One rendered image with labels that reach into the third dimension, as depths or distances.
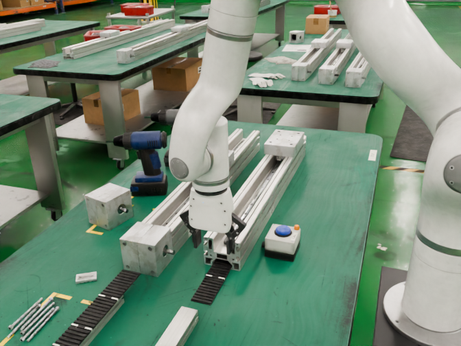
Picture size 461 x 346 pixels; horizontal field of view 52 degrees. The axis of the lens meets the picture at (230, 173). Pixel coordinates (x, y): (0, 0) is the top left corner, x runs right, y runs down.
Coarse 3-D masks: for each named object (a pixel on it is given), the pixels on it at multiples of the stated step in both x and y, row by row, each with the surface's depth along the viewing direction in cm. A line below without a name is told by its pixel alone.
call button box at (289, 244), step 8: (272, 224) 131; (280, 224) 131; (272, 232) 127; (296, 232) 127; (272, 240) 124; (280, 240) 123; (288, 240) 123; (296, 240) 125; (272, 248) 125; (280, 248) 124; (288, 248) 123; (296, 248) 127; (272, 256) 126; (280, 256) 125; (288, 256) 124
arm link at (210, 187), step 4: (228, 176) 106; (224, 180) 104; (228, 180) 106; (192, 184) 106; (196, 184) 104; (200, 184) 103; (204, 184) 103; (208, 184) 103; (212, 184) 103; (216, 184) 103; (220, 184) 103; (224, 184) 104; (228, 184) 106; (196, 188) 105; (200, 188) 104; (204, 188) 103; (208, 188) 103; (212, 188) 103; (216, 188) 103; (220, 188) 104; (224, 188) 105; (208, 192) 105; (212, 192) 105
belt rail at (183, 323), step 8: (184, 312) 104; (192, 312) 104; (176, 320) 102; (184, 320) 101; (192, 320) 102; (168, 328) 99; (176, 328) 99; (184, 328) 99; (192, 328) 102; (168, 336) 97; (176, 336) 97; (184, 336) 99; (160, 344) 95; (168, 344) 95; (176, 344) 95; (184, 344) 99
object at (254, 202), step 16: (304, 144) 184; (272, 160) 170; (288, 160) 164; (256, 176) 153; (272, 176) 153; (288, 176) 165; (240, 192) 143; (256, 192) 149; (272, 192) 144; (240, 208) 140; (256, 208) 134; (272, 208) 147; (256, 224) 131; (208, 240) 121; (224, 240) 124; (240, 240) 119; (256, 240) 133; (208, 256) 123; (224, 256) 123; (240, 256) 120
